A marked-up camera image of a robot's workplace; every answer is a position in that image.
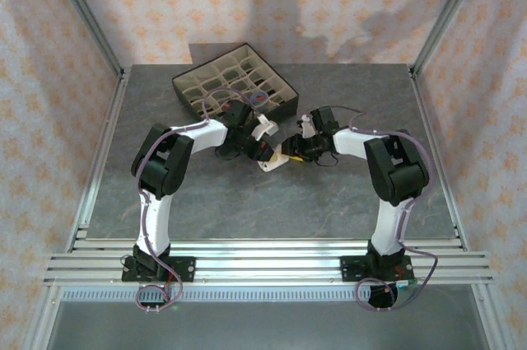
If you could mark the white sock with black stripes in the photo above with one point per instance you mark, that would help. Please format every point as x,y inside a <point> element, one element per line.
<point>271,165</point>

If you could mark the blue-grey sock with green toe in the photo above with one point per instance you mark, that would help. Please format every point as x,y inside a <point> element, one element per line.
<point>258,98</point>

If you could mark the black divided organizer box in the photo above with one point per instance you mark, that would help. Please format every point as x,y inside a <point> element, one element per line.
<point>284,107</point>

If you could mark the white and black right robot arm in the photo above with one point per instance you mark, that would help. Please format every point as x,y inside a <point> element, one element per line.
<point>399,169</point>

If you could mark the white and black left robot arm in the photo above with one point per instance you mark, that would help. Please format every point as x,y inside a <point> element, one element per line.
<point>162,160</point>

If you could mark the aluminium mounting rails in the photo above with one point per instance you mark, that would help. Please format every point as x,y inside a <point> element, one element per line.
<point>267,267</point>

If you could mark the small green circuit board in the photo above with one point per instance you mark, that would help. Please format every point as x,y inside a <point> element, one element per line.
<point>405,284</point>

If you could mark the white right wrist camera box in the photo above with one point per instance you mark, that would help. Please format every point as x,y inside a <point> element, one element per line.
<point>306,127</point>

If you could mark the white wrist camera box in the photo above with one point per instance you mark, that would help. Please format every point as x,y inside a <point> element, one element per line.
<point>306,127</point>
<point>263,129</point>

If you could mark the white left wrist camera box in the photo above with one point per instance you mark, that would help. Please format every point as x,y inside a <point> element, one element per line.
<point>263,129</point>

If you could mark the aluminium table side rail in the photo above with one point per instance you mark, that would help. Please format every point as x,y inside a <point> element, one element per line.
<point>110,119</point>
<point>428,119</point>

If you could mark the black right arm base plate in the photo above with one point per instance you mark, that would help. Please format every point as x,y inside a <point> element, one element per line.
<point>350,269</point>

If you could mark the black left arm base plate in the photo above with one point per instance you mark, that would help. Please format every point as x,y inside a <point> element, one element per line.
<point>185,269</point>

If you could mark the aluminium frame post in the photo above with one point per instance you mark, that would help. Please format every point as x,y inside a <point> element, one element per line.
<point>88,16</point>
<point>445,16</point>

